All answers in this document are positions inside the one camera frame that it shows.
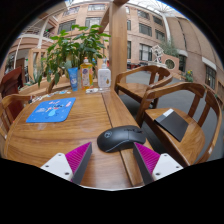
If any yellow flowering plant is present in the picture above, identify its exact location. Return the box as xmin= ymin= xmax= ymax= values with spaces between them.
xmin=183 ymin=69 xmax=195 ymax=83

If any white sculpture on pedestal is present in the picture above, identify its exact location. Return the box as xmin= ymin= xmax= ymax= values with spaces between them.
xmin=150 ymin=44 xmax=166 ymax=65

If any blue squeeze tube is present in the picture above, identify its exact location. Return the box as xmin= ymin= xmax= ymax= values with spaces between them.
xmin=67 ymin=67 xmax=80 ymax=92

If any black computer mouse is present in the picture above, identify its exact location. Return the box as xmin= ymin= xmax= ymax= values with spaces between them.
xmin=96 ymin=125 xmax=147 ymax=154

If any dark red wooden podium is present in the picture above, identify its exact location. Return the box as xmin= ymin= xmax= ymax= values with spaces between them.
xmin=0 ymin=65 xmax=24 ymax=98

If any small clear wrapped packet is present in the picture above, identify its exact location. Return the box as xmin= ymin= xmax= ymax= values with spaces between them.
xmin=85 ymin=87 xmax=100 ymax=94

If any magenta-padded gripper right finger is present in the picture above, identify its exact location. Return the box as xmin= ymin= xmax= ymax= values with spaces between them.
xmin=133 ymin=142 xmax=184 ymax=185

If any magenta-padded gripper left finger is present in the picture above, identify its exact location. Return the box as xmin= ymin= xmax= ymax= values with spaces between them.
xmin=40 ymin=142 xmax=93 ymax=185

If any white pump bottle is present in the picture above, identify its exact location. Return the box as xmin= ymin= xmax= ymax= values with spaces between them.
xmin=97 ymin=58 xmax=112 ymax=89

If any wooden armchair with notebook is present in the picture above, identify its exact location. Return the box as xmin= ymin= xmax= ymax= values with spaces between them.
xmin=135 ymin=81 xmax=223 ymax=168

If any wooden pergola post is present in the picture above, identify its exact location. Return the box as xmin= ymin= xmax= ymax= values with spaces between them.
xmin=108 ymin=0 xmax=129 ymax=90

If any green potted plant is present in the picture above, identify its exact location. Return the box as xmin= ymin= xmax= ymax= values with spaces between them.
xmin=37 ymin=23 xmax=112 ymax=89

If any black notebook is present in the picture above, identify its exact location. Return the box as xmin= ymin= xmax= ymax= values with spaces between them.
xmin=153 ymin=108 xmax=190 ymax=143

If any yellow liquid bottle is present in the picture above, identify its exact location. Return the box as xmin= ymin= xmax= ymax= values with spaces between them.
xmin=79 ymin=56 xmax=94 ymax=90

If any blue cartoon mouse pad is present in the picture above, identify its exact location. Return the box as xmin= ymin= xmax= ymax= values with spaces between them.
xmin=25 ymin=97 xmax=77 ymax=124

